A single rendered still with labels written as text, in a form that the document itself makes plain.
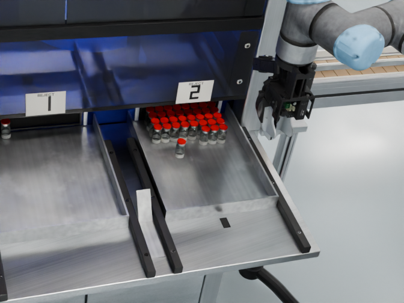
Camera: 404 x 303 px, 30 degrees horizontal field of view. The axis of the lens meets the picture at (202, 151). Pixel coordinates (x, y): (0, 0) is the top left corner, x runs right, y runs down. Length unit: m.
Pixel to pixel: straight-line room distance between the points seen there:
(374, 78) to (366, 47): 0.84
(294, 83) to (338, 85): 0.68
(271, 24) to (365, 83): 0.48
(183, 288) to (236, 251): 0.70
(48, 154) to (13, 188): 0.13
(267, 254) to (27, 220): 0.50
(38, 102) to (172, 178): 0.34
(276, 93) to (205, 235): 0.36
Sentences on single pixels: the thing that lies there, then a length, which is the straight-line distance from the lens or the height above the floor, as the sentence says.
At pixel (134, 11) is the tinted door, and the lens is 1.58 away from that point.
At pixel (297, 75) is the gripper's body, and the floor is 1.29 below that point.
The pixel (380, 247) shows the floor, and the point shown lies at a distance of 2.98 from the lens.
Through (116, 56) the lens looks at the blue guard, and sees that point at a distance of 1.62.
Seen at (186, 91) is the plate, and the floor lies 1.03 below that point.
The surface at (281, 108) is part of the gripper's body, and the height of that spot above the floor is 1.21.
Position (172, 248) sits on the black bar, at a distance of 1.54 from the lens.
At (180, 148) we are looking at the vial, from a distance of 1.74.
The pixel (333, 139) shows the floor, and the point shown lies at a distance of 3.40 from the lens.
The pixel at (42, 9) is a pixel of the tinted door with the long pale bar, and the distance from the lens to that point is 1.54.
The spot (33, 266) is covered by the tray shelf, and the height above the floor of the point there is 0.88.
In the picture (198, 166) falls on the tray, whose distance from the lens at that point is 1.75.
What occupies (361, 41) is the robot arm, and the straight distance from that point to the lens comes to 1.27.
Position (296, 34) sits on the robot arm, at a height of 1.36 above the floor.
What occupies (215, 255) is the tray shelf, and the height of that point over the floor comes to 0.88.
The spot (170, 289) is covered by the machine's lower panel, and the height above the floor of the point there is 0.29.
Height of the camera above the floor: 2.04
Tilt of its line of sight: 40 degrees down
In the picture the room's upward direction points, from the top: 11 degrees clockwise
